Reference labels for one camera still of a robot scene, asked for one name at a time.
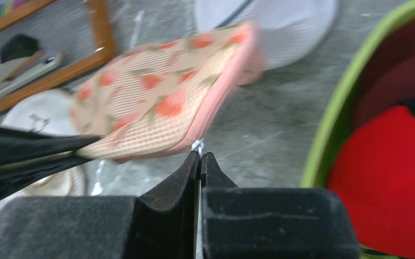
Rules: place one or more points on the orange wooden shelf rack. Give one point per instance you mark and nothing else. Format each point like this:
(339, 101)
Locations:
(47, 44)

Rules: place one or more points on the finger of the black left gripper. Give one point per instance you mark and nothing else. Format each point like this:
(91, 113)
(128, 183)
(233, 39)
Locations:
(16, 145)
(17, 175)

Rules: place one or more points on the cream bra laundry bag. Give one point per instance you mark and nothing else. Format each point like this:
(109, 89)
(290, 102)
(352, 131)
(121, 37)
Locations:
(45, 117)

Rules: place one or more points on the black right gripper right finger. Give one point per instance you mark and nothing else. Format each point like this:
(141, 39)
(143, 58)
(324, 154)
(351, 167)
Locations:
(271, 222)

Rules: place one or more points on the white round mesh laundry bag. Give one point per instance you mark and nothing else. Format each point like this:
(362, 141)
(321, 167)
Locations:
(289, 29)

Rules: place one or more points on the red black garment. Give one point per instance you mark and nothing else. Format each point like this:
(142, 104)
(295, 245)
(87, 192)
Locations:
(374, 175)

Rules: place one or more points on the black silver stapler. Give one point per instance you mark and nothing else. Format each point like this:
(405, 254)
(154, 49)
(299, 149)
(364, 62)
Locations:
(23, 60)

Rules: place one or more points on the floral mesh bra laundry bag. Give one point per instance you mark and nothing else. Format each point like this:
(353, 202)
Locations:
(159, 99)

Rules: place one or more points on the green plastic basket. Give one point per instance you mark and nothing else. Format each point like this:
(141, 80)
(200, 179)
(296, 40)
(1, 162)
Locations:
(336, 127)

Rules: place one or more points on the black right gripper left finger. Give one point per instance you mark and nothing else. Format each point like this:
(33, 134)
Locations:
(161, 223)

